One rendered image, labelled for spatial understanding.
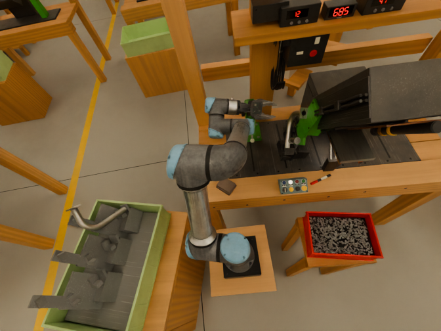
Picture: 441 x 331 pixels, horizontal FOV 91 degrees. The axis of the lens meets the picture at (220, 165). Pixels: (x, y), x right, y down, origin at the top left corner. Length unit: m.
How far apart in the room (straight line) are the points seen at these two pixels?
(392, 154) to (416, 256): 1.11
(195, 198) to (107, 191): 2.08
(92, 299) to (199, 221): 0.75
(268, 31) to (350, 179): 0.89
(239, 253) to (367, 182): 0.86
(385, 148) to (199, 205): 1.22
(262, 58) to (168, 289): 1.32
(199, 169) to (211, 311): 1.59
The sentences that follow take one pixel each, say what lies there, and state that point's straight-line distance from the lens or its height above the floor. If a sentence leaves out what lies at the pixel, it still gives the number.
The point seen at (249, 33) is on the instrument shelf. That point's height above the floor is 1.54.
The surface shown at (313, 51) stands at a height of 1.42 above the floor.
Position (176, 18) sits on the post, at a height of 1.60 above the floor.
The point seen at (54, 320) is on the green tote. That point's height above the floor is 0.91.
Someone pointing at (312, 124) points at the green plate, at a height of 1.20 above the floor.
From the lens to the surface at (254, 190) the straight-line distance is 1.28.
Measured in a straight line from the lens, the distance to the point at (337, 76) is 1.41.
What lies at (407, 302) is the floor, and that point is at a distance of 2.37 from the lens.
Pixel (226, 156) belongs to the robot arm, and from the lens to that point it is 0.64.
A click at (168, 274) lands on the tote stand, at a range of 1.35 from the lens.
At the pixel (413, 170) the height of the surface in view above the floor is 0.90.
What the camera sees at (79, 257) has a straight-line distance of 1.31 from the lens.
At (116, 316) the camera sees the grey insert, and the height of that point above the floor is 0.85.
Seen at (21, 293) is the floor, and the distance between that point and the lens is 2.93.
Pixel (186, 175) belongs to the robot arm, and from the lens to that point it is 0.67.
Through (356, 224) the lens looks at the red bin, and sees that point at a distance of 1.35.
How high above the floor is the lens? 2.07
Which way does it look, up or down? 58 degrees down
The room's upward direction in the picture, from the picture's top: 13 degrees counter-clockwise
